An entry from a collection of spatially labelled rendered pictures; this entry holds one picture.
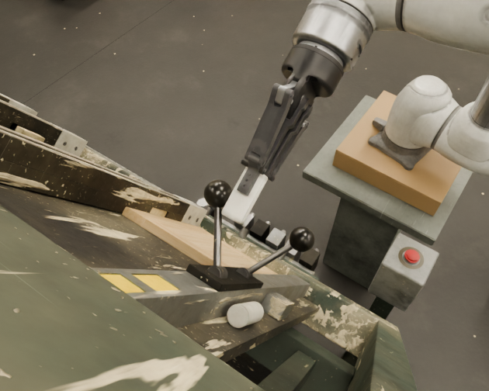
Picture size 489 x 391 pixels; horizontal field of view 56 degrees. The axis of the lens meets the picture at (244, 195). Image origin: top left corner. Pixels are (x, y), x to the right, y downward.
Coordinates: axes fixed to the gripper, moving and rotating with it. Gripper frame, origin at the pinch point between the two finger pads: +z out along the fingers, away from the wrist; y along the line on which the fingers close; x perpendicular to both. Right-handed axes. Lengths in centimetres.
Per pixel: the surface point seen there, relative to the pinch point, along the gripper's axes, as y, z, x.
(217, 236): -0.3, 6.2, 0.4
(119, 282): -21.9, 11.6, -1.8
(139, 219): 28.3, 14.3, 27.6
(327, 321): 69, 18, -12
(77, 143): 64, 10, 81
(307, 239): 10.6, 1.1, -8.0
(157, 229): 28.3, 13.9, 22.8
